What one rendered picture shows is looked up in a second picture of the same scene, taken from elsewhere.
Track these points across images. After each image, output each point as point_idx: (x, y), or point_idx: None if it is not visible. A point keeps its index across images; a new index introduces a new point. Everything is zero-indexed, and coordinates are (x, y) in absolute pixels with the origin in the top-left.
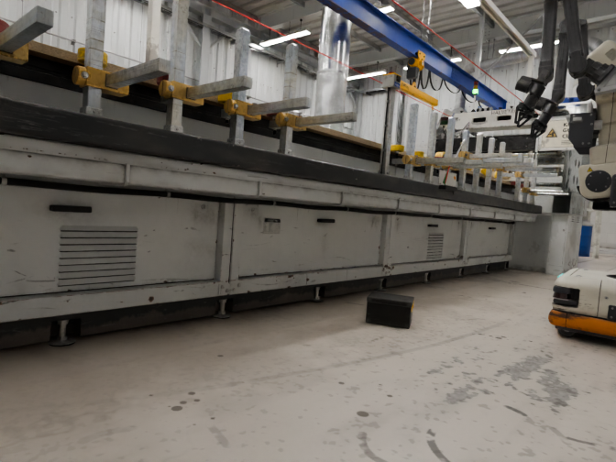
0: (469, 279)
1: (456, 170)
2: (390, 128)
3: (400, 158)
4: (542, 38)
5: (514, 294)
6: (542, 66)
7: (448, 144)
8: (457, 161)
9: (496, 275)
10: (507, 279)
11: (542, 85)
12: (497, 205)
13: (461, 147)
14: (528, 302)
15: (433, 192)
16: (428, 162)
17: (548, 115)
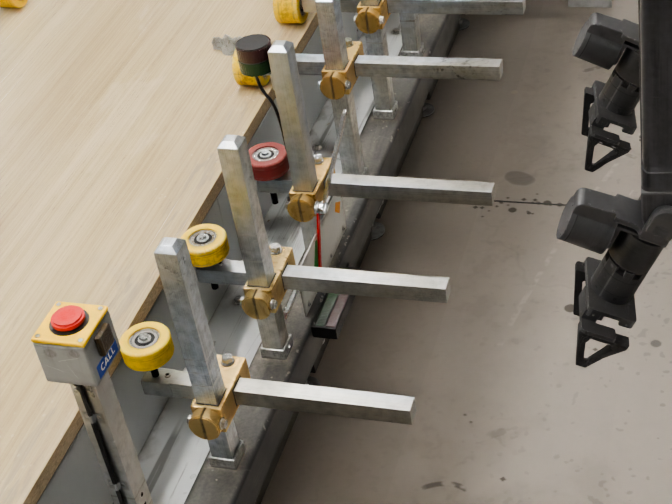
0: (403, 235)
1: (307, 41)
2: (136, 484)
3: (169, 375)
4: (643, 88)
5: (555, 355)
6: (654, 192)
7: (294, 139)
8: (392, 420)
9: (456, 125)
10: (493, 155)
11: (658, 246)
12: (445, 50)
13: (341, 137)
14: (605, 423)
15: (302, 374)
16: (285, 409)
17: (638, 93)
